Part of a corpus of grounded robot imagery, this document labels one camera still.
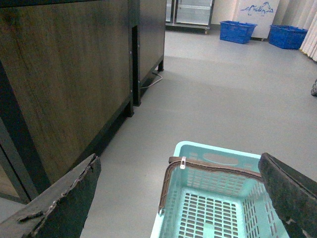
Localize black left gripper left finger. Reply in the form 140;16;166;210
0;154;102;238

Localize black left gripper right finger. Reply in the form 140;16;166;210
258;153;317;238

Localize light teal plastic basket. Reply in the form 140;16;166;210
151;141;288;238

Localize brown basket handle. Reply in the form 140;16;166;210
158;157;264;214

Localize blue shopping basket right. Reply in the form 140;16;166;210
268;25;308;50

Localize blue shopping basket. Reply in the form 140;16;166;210
219;20;257;44
268;25;308;50

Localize blue shopping basket left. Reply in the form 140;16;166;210
219;20;257;44

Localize dark wooden display cabinet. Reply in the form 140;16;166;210
0;0;133;204

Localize white curtain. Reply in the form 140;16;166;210
273;0;317;61

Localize glass door refrigerator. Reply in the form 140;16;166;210
165;0;214;35

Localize clear plastic handle clip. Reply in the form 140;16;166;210
180;157;186;170

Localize white cable on floor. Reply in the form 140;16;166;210
140;72;163;90

